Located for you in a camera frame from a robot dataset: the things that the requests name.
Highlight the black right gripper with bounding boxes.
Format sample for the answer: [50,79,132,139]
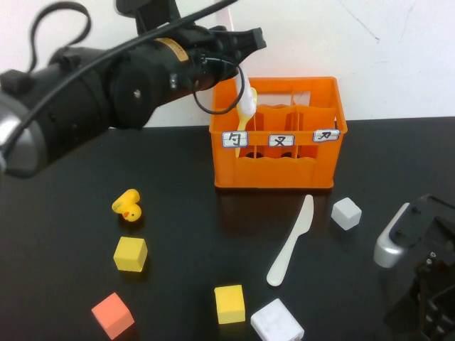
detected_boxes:
[410,244,455,341]

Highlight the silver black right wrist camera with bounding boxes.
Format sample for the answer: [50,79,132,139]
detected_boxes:
[373,193,455,269]

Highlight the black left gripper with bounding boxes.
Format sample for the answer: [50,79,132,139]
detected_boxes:
[154,23,268,97]

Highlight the large white foam cube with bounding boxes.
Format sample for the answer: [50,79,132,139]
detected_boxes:
[250,298,305,341]

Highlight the black left camera cable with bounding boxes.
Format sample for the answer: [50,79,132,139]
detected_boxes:
[0,0,239,161]

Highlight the yellow plastic spoon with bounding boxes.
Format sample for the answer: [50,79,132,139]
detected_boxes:
[234,87,259,158]

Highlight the yellow rubber duck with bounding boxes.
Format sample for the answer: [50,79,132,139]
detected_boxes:
[111,188,143,223]

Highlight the cream white plastic knife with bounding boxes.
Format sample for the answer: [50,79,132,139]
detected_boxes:
[267,194,315,287]

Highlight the orange plastic cutlery holder crate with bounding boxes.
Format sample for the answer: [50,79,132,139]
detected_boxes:
[209,76,348,190]

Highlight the white label knife character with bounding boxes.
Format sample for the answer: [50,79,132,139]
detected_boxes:
[313,129,341,144]

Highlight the white label fork character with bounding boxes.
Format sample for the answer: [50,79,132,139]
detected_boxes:
[269,134,296,148]

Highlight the salmon orange foam cube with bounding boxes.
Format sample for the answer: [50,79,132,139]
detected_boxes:
[90,292,136,340]

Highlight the small white foam cube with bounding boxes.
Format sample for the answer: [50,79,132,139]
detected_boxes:
[331,197,363,232]

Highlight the yellow foam cube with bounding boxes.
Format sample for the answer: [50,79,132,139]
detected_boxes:
[213,284,247,325]
[112,236,149,273]

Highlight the white label spoon character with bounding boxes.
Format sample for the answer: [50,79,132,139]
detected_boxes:
[222,130,249,148]

